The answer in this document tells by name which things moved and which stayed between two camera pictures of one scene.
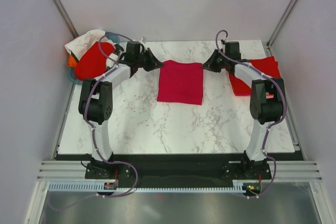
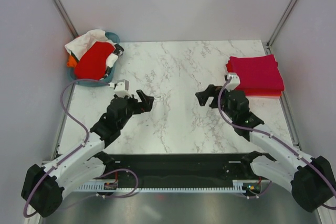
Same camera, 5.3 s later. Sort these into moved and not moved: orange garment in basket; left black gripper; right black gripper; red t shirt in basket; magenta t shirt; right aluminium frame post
Moved: left black gripper; right black gripper; magenta t shirt
Not moved: red t shirt in basket; right aluminium frame post; orange garment in basket
